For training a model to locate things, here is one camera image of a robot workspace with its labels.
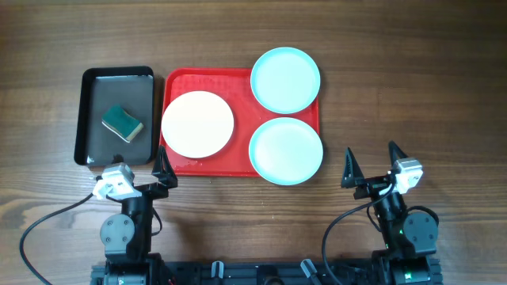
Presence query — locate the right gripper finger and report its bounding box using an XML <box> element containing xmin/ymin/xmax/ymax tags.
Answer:
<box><xmin>388</xmin><ymin>141</ymin><xmax>408</xmax><ymax>165</ymax></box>
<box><xmin>341</xmin><ymin>147</ymin><xmax>364</xmax><ymax>188</ymax></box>

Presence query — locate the white round plate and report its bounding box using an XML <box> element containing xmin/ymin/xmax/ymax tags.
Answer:
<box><xmin>162</xmin><ymin>90</ymin><xmax>234</xmax><ymax>158</ymax></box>

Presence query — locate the green and yellow sponge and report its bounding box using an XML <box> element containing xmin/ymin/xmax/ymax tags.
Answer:
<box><xmin>101</xmin><ymin>105</ymin><xmax>144</xmax><ymax>143</ymax></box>

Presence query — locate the teal round plate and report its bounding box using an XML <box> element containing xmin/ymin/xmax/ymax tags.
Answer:
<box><xmin>250</xmin><ymin>47</ymin><xmax>321</xmax><ymax>115</ymax></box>
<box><xmin>248</xmin><ymin>117</ymin><xmax>324</xmax><ymax>186</ymax></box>

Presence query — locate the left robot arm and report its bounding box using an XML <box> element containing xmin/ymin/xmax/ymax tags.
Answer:
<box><xmin>90</xmin><ymin>146</ymin><xmax>177</xmax><ymax>285</ymax></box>

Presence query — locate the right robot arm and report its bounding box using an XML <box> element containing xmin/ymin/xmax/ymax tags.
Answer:
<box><xmin>341</xmin><ymin>141</ymin><xmax>443</xmax><ymax>284</ymax></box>

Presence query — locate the black rectangular tray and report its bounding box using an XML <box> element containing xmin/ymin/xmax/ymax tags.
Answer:
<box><xmin>74</xmin><ymin>66</ymin><xmax>155</xmax><ymax>166</ymax></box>

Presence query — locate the red plastic tray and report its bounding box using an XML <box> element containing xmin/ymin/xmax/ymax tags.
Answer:
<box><xmin>158</xmin><ymin>67</ymin><xmax>321</xmax><ymax>178</ymax></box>

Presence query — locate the right black cable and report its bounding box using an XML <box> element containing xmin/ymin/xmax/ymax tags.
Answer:
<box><xmin>321</xmin><ymin>185</ymin><xmax>397</xmax><ymax>285</ymax></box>

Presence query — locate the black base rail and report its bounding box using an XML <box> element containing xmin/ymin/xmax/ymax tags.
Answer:
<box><xmin>90</xmin><ymin>259</ymin><xmax>441</xmax><ymax>285</ymax></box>

